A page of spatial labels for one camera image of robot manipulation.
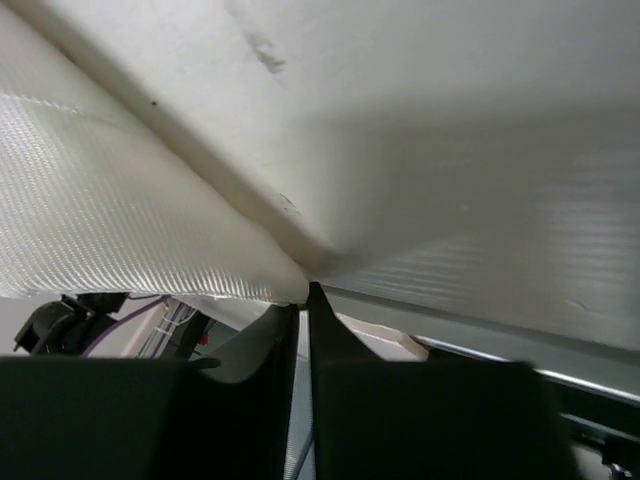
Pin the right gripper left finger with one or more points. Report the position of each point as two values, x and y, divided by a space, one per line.
225 416

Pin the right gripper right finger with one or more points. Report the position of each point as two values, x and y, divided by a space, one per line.
449 419

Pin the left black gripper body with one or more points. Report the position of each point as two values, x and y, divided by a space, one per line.
68 326

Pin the white skirt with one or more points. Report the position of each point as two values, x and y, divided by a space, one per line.
92 201

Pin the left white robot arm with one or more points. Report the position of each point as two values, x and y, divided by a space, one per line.
149 326

